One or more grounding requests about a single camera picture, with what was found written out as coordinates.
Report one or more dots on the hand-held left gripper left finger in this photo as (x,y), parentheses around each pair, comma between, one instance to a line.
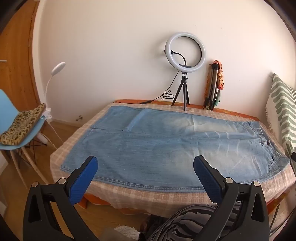
(84,180)

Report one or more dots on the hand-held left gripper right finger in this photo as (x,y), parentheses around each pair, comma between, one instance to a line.
(208,180)

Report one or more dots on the light blue denim pants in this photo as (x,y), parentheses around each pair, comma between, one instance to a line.
(150,150)

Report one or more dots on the zebra striped garment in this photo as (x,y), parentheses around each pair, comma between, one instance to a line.
(185,222)

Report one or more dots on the beige plaid blanket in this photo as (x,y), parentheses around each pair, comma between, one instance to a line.
(150,197)

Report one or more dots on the metal door stopper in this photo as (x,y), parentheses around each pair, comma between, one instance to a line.
(79,118)

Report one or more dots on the white fluffy rug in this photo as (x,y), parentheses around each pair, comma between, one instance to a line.
(127,231)

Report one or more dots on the light blue chair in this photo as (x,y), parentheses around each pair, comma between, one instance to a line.
(34,131)

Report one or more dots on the leopard print cushion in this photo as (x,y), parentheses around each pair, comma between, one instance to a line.
(20,125)

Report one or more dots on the black mini tripod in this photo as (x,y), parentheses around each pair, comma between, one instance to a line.
(185,92)

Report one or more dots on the green striped pillow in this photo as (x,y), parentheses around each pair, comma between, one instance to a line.
(282,104)

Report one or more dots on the white clip lamp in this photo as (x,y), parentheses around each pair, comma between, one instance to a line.
(57,68)

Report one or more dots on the wooden door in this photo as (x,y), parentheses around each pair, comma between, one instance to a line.
(18,58)

